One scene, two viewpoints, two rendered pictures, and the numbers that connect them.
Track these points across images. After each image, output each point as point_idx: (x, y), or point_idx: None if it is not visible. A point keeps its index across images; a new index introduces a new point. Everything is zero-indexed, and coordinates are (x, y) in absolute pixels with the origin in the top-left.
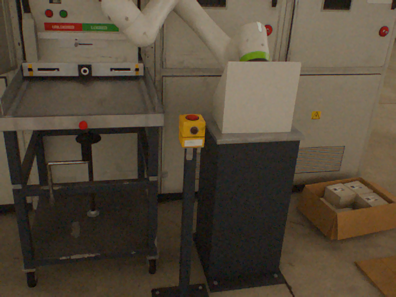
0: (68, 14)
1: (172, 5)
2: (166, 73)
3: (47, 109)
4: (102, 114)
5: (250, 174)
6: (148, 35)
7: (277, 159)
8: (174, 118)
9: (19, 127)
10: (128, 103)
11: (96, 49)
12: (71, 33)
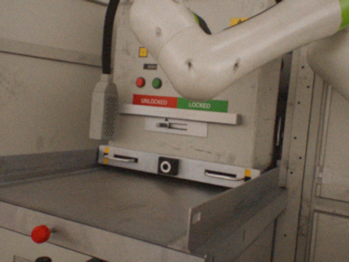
0: (163, 84)
1: (287, 30)
2: (322, 207)
3: (35, 195)
4: (86, 222)
5: None
6: (197, 67)
7: None
8: None
9: None
10: (167, 220)
11: (191, 137)
12: (156, 108)
